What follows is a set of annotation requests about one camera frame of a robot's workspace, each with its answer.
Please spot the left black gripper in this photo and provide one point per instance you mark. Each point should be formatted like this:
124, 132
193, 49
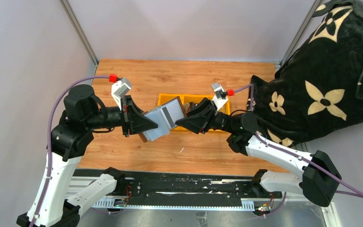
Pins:
126, 116

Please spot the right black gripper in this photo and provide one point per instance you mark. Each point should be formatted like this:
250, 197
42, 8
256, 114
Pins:
207, 116

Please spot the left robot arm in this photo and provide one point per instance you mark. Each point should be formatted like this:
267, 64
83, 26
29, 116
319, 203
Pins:
83, 116

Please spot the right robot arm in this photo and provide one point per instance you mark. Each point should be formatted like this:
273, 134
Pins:
312, 175

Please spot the middle yellow bin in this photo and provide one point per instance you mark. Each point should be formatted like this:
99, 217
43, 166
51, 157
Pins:
190, 101

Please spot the yellow bin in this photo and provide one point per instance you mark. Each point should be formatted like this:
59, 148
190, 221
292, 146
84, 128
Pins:
226, 109
165, 97
190, 101

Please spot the right yellow bin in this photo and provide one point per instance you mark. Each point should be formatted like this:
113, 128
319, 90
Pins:
226, 109

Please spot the left yellow bin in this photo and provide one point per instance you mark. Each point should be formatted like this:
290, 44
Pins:
165, 97

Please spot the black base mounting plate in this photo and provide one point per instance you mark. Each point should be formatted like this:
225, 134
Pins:
175, 191

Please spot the black floral blanket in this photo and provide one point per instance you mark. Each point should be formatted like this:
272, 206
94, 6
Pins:
319, 90

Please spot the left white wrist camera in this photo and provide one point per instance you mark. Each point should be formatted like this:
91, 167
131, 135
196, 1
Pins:
119, 89

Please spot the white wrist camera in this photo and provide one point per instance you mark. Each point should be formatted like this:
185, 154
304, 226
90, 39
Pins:
119, 89
220, 97

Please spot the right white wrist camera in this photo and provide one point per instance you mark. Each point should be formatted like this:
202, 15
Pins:
220, 97

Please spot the aluminium frame rail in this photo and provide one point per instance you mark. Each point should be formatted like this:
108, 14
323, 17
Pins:
291, 210

